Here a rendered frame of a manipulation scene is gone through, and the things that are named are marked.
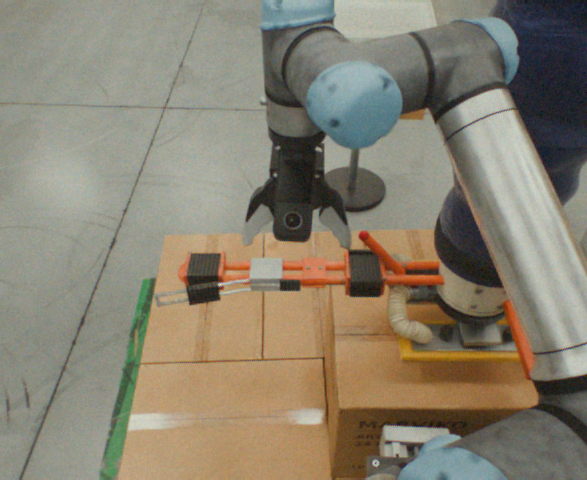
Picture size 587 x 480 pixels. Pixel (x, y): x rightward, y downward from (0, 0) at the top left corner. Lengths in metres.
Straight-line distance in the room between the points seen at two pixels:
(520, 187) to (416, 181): 2.87
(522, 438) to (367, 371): 0.87
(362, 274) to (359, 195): 2.03
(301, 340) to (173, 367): 0.43
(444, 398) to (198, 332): 0.91
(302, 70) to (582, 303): 0.32
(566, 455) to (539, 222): 0.19
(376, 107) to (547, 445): 0.31
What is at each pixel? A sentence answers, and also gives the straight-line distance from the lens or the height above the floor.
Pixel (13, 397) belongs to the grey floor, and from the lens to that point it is 2.66.
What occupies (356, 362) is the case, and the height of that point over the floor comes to 0.94.
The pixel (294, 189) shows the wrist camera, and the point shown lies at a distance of 0.65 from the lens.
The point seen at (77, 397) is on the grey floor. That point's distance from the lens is 2.55.
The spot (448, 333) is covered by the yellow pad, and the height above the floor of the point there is 1.10.
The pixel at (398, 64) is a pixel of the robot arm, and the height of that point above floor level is 1.84.
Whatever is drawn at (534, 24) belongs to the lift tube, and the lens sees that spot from 0.85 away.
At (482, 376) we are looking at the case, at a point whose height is 0.94.
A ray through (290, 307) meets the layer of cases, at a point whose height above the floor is 0.54.
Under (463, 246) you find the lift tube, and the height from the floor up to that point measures 1.34.
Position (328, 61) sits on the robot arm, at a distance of 0.52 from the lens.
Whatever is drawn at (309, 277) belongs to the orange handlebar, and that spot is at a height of 1.20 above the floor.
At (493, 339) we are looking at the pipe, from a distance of 1.27.
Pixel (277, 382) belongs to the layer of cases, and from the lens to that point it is 1.79.
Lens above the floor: 2.09
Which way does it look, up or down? 46 degrees down
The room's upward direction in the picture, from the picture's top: straight up
